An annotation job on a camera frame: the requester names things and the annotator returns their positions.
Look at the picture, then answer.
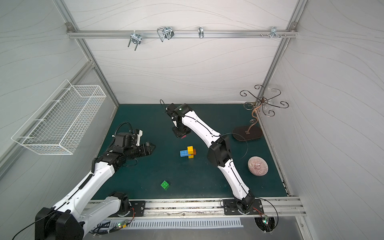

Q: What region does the blue 2x4 lego brick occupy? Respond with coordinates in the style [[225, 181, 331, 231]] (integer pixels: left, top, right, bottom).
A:
[[180, 150, 190, 158]]

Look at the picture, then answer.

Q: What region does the green 2x2 lego brick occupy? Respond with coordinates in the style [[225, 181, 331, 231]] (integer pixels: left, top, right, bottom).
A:
[[161, 181, 170, 191]]

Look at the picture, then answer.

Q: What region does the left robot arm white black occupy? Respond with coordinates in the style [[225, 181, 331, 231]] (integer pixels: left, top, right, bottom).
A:
[[32, 142, 156, 240]]

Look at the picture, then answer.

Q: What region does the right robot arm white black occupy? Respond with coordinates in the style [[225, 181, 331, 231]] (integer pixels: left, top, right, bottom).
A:
[[166, 104, 257, 215]]

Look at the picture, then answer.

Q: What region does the metal ornament stand dark base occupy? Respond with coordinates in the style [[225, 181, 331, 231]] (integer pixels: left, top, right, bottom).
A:
[[232, 85, 290, 142]]

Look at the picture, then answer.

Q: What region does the pink ribbed round coaster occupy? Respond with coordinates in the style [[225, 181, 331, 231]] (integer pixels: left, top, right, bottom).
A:
[[248, 157, 269, 177]]

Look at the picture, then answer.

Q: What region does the metal clamp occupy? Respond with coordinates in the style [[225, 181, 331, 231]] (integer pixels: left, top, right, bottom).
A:
[[128, 31, 142, 51], [260, 27, 287, 39], [198, 27, 204, 39], [157, 27, 175, 42]]

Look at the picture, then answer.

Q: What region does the aluminium cross bar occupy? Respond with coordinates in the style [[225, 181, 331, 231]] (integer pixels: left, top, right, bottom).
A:
[[67, 29, 299, 40]]

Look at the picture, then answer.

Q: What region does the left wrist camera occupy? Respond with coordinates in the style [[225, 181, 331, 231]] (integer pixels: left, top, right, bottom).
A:
[[131, 129, 143, 146]]

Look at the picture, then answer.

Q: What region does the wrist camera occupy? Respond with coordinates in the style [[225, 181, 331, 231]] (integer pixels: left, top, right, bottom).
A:
[[131, 129, 143, 146], [166, 104, 184, 119]]

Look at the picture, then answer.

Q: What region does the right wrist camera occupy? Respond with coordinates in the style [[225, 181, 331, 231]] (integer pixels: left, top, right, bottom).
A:
[[166, 104, 184, 119]]

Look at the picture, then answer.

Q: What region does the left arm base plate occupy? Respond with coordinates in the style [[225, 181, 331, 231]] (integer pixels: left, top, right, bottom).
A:
[[110, 200, 146, 218]]

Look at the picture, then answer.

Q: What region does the white slotted cable duct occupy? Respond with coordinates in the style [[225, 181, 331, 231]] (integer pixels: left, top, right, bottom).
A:
[[92, 218, 244, 232]]

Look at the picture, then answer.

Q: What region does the left black cable bundle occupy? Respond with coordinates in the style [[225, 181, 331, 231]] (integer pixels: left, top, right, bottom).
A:
[[89, 206, 136, 236]]

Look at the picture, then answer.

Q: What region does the white wire basket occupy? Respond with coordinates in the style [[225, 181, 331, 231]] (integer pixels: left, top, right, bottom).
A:
[[11, 80, 106, 155]]

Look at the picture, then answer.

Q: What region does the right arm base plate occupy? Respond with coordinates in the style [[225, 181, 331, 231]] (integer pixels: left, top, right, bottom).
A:
[[220, 199, 264, 216]]

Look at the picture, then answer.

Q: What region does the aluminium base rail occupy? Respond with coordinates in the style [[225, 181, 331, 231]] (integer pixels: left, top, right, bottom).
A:
[[80, 196, 307, 221]]

